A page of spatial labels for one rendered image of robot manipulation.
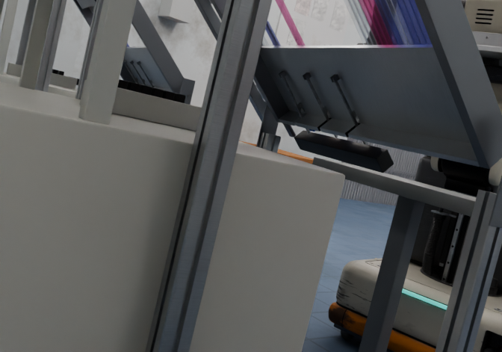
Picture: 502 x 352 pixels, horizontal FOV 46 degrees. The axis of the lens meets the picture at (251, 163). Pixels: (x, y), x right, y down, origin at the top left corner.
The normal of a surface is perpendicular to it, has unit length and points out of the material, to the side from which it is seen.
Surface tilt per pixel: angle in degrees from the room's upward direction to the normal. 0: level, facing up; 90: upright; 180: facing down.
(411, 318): 90
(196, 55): 90
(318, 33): 90
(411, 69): 137
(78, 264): 90
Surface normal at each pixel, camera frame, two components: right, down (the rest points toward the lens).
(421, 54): -0.76, 0.59
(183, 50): 0.64, 0.21
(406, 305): -0.62, -0.09
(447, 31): 0.45, 0.17
